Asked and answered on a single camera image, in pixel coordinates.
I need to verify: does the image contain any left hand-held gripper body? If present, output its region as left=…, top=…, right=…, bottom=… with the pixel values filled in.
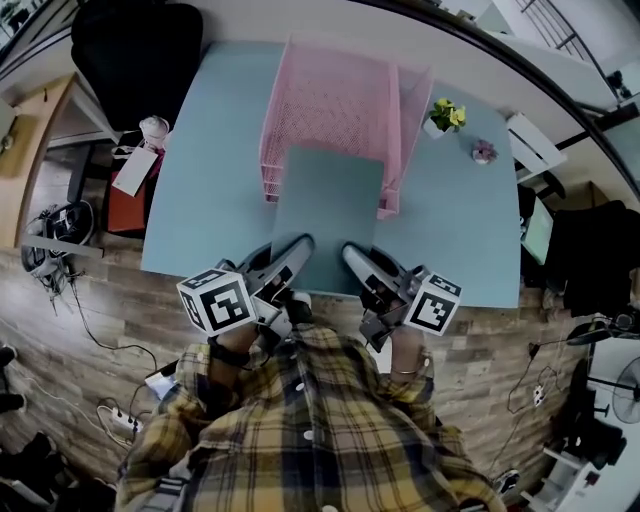
left=175, top=258, right=296, bottom=346

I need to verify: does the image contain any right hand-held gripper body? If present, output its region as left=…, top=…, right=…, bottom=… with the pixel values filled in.
left=358, top=264, right=462, bottom=354

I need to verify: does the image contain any grey-blue folder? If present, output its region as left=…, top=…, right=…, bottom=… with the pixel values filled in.
left=269, top=144, right=386, bottom=297

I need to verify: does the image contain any pink mesh letter tray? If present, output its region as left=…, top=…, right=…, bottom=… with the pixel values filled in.
left=258, top=34, right=435, bottom=221

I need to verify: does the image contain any person's left forearm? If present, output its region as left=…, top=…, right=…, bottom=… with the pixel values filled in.
left=207, top=324, right=261, bottom=416

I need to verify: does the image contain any person's right forearm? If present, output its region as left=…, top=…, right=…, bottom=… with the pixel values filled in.
left=388, top=327, right=432, bottom=387

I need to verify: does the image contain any person's white shoe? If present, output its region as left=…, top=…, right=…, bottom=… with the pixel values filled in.
left=292, top=292, right=314, bottom=322

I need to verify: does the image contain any black wristwatch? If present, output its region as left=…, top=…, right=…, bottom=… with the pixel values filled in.
left=209, top=344, right=252, bottom=369

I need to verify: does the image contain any smartphone with lit screen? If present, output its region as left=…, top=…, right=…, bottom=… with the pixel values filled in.
left=144, top=359, right=179, bottom=401

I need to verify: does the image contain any monitor with green screen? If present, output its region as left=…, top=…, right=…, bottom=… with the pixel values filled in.
left=522, top=197, right=555, bottom=267

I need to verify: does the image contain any red cabinet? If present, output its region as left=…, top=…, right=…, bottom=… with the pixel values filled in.
left=107, top=149, right=157, bottom=236

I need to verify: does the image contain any small purple potted succulent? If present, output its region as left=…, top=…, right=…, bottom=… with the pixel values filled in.
left=472, top=138, right=500, bottom=166

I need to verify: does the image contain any yellow flower potted plant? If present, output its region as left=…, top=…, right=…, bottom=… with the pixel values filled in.
left=422, top=97, right=468, bottom=140

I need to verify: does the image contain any yellow plaid shirt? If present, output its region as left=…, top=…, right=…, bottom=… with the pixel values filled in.
left=115, top=322, right=507, bottom=512

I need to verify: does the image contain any white table leg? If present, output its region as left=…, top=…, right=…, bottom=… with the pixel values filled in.
left=22, top=233, right=105, bottom=259

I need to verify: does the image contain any black armrest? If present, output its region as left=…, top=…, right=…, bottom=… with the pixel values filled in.
left=537, top=172, right=567, bottom=201

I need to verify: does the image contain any black draped jacket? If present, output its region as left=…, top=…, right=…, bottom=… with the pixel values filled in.
left=544, top=199, right=640, bottom=321

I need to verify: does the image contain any black round device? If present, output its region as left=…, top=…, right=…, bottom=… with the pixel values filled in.
left=22, top=202, right=96, bottom=275

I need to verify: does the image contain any black white sneaker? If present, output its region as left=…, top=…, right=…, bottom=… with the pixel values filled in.
left=492, top=468, right=522, bottom=494

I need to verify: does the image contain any white drawer cabinet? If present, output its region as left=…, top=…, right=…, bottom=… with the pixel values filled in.
left=507, top=112, right=569, bottom=184

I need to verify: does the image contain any floor fan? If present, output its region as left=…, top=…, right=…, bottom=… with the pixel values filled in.
left=612, top=354, right=640, bottom=427

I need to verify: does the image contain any white low shelf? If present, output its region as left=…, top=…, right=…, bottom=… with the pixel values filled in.
left=519, top=444, right=601, bottom=512

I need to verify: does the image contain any black office chair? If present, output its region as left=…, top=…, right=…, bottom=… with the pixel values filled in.
left=69, top=2, right=205, bottom=144

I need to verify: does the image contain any wooden desk partition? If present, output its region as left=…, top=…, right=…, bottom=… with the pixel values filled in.
left=0, top=74, right=77, bottom=249

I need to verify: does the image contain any long black cable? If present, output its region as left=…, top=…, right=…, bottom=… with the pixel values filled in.
left=67, top=272, right=162, bottom=374

